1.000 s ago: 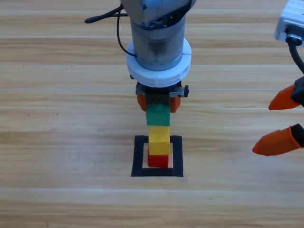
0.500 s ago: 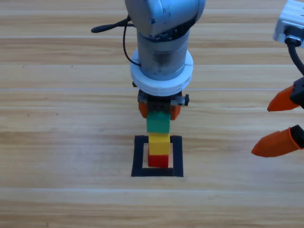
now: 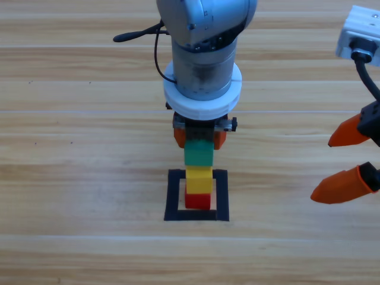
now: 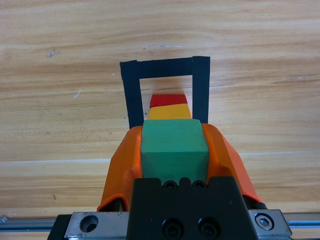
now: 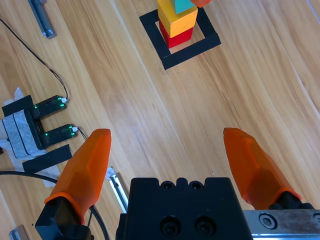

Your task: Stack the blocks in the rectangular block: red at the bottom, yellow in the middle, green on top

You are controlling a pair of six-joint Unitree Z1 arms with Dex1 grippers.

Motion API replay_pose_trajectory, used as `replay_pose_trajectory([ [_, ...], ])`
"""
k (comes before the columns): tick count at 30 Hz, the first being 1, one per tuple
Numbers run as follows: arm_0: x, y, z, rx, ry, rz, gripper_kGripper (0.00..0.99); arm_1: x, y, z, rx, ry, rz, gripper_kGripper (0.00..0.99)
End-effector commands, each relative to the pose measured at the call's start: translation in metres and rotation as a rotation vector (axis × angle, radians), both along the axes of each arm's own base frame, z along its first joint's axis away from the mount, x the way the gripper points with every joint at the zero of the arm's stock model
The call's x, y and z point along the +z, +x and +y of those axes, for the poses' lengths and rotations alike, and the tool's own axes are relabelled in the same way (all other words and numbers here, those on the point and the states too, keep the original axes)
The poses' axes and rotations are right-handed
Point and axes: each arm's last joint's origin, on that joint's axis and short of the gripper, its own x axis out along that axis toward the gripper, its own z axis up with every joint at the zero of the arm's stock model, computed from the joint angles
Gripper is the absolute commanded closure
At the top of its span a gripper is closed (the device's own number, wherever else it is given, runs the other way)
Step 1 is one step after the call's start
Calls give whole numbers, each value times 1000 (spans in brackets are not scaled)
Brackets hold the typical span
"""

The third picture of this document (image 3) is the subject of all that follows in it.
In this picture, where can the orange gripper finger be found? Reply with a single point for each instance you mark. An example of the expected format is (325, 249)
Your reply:
(338, 187)
(179, 136)
(220, 139)
(347, 133)

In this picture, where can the yellow cube block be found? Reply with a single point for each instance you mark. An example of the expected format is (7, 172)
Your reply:
(199, 181)

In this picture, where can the black tape square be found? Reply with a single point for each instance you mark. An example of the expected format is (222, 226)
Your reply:
(222, 202)

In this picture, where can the green cube block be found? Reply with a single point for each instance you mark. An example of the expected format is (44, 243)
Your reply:
(199, 155)

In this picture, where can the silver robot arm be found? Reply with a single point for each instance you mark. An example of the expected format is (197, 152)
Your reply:
(205, 44)

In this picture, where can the red cube block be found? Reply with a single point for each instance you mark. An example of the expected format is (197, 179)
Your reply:
(197, 202)

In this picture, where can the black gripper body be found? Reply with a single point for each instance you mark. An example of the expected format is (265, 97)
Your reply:
(375, 124)
(199, 130)

